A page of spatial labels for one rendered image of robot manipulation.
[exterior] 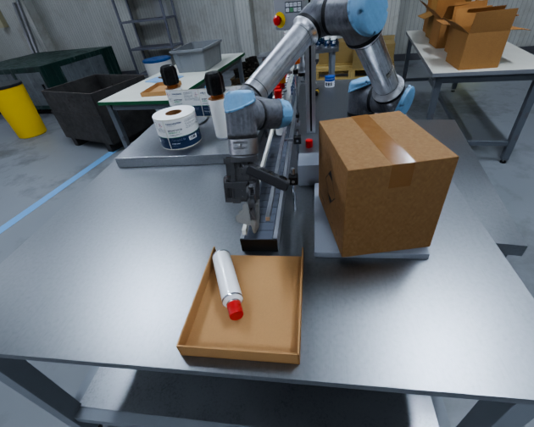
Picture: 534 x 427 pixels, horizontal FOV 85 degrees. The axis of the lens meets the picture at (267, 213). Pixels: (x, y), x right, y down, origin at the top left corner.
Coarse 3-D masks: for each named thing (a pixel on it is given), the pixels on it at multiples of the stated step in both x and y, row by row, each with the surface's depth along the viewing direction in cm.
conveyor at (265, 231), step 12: (288, 132) 141; (276, 144) 132; (276, 156) 123; (264, 168) 116; (264, 192) 102; (276, 192) 102; (264, 204) 97; (276, 204) 96; (264, 216) 92; (264, 228) 87
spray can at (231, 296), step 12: (216, 252) 81; (228, 252) 82; (216, 264) 78; (228, 264) 77; (216, 276) 76; (228, 276) 73; (228, 288) 70; (240, 288) 73; (228, 300) 69; (240, 300) 70; (228, 312) 68; (240, 312) 67
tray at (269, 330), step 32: (256, 256) 85; (288, 256) 84; (256, 288) 76; (288, 288) 75; (192, 320) 70; (224, 320) 70; (256, 320) 69; (288, 320) 68; (192, 352) 63; (224, 352) 61; (256, 352) 59; (288, 352) 58
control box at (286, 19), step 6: (276, 0) 124; (282, 0) 122; (288, 0) 121; (294, 0) 119; (300, 0) 117; (276, 6) 126; (282, 6) 124; (276, 12) 127; (282, 12) 125; (282, 18) 127; (288, 18) 125; (294, 18) 123; (282, 24) 128; (288, 24) 126
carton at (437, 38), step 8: (440, 0) 294; (448, 0) 293; (456, 0) 292; (464, 0) 290; (480, 0) 278; (440, 8) 297; (448, 8) 266; (440, 16) 301; (448, 16) 272; (432, 24) 305; (440, 24) 281; (432, 32) 304; (440, 32) 282; (432, 40) 302; (440, 40) 286
